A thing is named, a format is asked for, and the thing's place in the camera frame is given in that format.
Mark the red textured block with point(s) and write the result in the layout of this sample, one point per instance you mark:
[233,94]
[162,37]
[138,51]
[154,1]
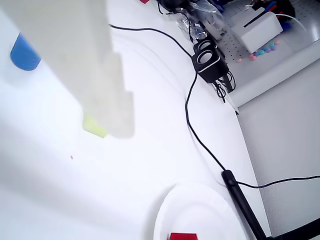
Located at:
[183,236]

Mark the yellow-green block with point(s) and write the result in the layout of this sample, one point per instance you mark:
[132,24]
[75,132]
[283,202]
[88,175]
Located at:
[93,127]

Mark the black desktop speaker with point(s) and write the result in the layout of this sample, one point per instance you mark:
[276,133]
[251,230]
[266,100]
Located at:
[208,62]

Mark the white rectangular box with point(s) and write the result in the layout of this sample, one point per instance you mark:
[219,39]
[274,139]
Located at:
[260,35]

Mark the purple round magnet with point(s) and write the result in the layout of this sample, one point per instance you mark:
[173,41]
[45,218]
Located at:
[268,49]

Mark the white paper plate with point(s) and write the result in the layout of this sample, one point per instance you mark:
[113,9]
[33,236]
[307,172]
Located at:
[200,212]

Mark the teal round magnet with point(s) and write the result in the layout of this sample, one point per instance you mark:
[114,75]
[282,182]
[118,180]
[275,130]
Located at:
[261,52]
[273,46]

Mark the clear plastic bag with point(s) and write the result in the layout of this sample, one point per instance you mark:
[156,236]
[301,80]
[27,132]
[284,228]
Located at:
[200,22]

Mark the blue ribbed cylinder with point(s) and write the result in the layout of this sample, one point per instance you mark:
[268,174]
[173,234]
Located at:
[23,56]

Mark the small red object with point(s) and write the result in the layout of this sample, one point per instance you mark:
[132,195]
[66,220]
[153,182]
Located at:
[144,1]

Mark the black rod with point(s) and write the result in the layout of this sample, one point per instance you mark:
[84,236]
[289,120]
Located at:
[253,18]

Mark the red round magnet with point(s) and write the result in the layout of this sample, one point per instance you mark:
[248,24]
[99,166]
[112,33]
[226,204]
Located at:
[253,57]

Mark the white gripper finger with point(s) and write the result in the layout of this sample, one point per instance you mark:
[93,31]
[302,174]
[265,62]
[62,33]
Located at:
[75,50]

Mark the white pegboard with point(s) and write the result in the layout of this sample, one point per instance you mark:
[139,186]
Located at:
[297,42]

